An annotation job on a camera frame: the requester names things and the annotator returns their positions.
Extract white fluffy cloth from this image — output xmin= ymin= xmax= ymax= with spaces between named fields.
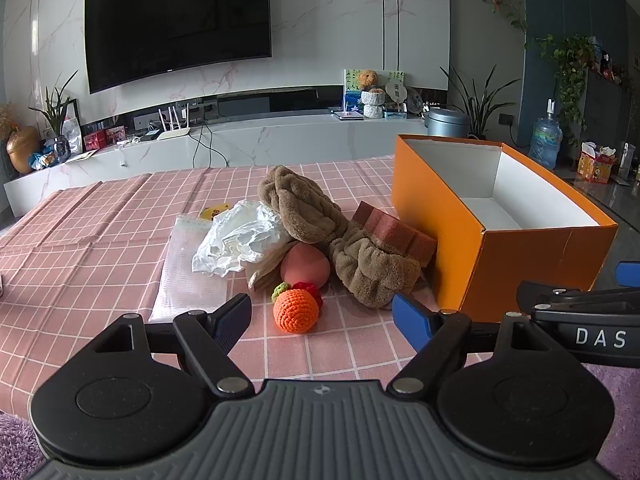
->
xmin=149 ymin=214 xmax=228 ymax=323

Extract orange crochet ball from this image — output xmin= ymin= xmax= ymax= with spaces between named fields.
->
xmin=271 ymin=282 xmax=323 ymax=334

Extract white paper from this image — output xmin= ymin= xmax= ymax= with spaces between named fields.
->
xmin=192 ymin=200 xmax=292 ymax=278

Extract pink makeup sponge egg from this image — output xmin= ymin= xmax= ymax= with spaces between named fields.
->
xmin=280 ymin=242 xmax=331 ymax=288

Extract yellow snack packet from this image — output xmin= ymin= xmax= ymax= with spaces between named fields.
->
xmin=200 ymin=203 xmax=231 ymax=221

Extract brown plush towel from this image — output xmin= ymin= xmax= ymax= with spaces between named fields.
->
xmin=258 ymin=166 xmax=423 ymax=309

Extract orange gift box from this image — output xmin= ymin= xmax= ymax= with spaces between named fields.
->
xmin=577 ymin=142 xmax=616 ymax=184

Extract orange cardboard box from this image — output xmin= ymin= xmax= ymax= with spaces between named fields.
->
xmin=392 ymin=134 xmax=617 ymax=322

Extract blue water jug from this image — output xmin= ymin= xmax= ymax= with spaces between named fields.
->
xmin=528 ymin=99 xmax=563 ymax=170

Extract white tv cabinet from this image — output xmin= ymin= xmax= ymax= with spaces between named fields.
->
xmin=3 ymin=115 xmax=427 ymax=217

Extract white wifi router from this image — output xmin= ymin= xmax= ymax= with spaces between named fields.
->
xmin=157 ymin=106 xmax=191 ymax=140

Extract silver trash bin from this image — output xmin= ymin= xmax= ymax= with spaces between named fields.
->
xmin=425 ymin=108 xmax=471 ymax=139

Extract tall leafy floor plant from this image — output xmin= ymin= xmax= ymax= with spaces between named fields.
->
xmin=440 ymin=65 xmax=520 ymax=140

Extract hanging ivy plant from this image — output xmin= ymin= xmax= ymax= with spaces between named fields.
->
xmin=482 ymin=0 xmax=597 ymax=148

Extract teddy bear in pot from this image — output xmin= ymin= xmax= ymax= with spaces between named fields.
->
xmin=357 ymin=70 xmax=385 ymax=119

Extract colourful picture card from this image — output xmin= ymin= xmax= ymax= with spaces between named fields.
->
xmin=342 ymin=68 xmax=405 ymax=113

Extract golden vase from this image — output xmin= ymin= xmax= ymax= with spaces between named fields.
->
xmin=6 ymin=126 xmax=41 ymax=174

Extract green potted plant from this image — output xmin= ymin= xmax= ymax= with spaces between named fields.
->
xmin=32 ymin=70 xmax=77 ymax=164

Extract black power cable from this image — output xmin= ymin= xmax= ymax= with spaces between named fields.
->
xmin=188 ymin=121 xmax=229 ymax=168

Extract black wall television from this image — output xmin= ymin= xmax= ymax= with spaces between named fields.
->
xmin=85 ymin=0 xmax=271 ymax=93

